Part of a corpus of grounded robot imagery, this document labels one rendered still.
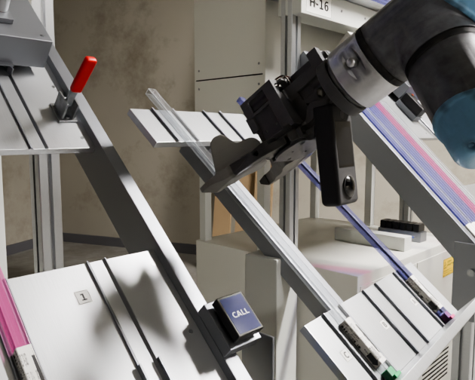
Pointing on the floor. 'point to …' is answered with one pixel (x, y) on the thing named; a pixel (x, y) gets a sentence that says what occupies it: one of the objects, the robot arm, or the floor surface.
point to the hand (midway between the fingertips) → (237, 190)
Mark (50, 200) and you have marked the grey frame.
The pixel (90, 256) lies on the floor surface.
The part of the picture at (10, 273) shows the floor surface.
